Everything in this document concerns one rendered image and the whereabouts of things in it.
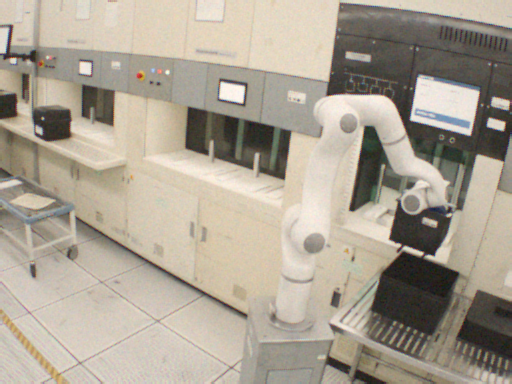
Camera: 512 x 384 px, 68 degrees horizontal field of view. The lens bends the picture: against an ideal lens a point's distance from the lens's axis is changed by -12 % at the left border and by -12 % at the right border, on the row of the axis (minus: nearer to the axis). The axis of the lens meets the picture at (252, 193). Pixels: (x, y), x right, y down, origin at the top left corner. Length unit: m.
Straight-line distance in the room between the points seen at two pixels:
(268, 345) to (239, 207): 1.17
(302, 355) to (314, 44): 1.42
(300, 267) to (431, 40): 1.12
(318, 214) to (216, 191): 1.32
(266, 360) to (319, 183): 0.66
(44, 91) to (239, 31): 2.34
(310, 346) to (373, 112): 0.84
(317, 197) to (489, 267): 0.99
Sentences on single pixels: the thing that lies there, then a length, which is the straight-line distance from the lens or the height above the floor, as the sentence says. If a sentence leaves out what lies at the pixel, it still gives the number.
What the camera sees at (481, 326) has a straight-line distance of 1.71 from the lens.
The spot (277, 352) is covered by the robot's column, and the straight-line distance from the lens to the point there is 1.55.
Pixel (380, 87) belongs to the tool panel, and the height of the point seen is 1.59.
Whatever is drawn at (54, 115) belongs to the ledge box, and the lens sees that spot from 3.67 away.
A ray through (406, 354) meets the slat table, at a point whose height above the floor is 0.76.
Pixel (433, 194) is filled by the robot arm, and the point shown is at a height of 1.30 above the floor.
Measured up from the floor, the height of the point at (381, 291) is 0.86.
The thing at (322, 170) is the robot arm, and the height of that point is 1.35.
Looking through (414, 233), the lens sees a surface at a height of 1.06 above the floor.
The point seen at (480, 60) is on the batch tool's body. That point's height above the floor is 1.79.
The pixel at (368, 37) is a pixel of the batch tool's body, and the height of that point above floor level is 1.80.
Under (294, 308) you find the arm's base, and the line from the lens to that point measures 1.53.
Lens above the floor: 1.71
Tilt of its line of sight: 20 degrees down
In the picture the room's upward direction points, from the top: 7 degrees clockwise
